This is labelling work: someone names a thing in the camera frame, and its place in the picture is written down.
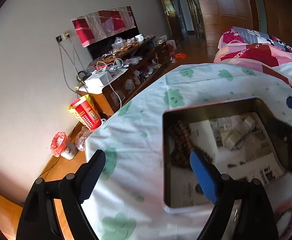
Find brown wooden bead necklace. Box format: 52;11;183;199
169;119;213;168

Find pink patchwork quilt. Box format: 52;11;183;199
214;27;292;88

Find small white appliance on floor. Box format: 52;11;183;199
61;141;78;160

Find printed paper in tin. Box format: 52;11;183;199
168;113;285;209

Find red plastic bag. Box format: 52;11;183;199
50;132;68;157

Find pink metal tin box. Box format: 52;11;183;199
163;98;285;213

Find cloud print bed sheet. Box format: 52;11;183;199
82;63;292;239

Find red yellow carton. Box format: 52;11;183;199
68;94;102;131

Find cow print pillow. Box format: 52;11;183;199
232;27;292;53

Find wooden wardrobe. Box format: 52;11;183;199
198;0;292;48

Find white box on cabinet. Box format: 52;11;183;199
85;71;112;94

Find orange item on floor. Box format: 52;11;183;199
172;53;187;60

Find black television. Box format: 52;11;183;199
86;13;140;60

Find wooden tv cabinet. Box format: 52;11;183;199
78;37;170;117

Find red patchwork cloth cover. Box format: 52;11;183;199
72;6;136;48

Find wooden room door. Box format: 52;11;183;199
160;0;183;44

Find hanging power cables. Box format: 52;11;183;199
57;36;87;93

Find wall power socket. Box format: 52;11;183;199
55;31;71;43

